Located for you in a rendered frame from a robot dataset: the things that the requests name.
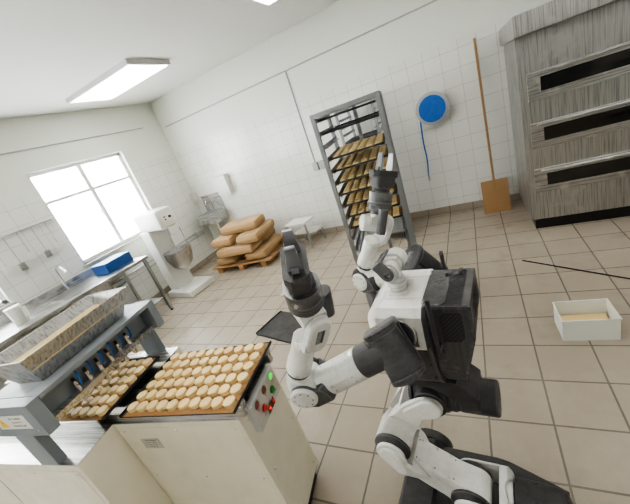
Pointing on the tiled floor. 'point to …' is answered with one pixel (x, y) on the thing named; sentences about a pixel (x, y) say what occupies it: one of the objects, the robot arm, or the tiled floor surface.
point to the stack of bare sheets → (280, 327)
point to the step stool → (305, 228)
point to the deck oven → (581, 108)
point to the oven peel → (498, 192)
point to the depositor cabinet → (105, 444)
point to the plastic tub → (587, 320)
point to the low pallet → (251, 261)
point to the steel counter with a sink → (58, 300)
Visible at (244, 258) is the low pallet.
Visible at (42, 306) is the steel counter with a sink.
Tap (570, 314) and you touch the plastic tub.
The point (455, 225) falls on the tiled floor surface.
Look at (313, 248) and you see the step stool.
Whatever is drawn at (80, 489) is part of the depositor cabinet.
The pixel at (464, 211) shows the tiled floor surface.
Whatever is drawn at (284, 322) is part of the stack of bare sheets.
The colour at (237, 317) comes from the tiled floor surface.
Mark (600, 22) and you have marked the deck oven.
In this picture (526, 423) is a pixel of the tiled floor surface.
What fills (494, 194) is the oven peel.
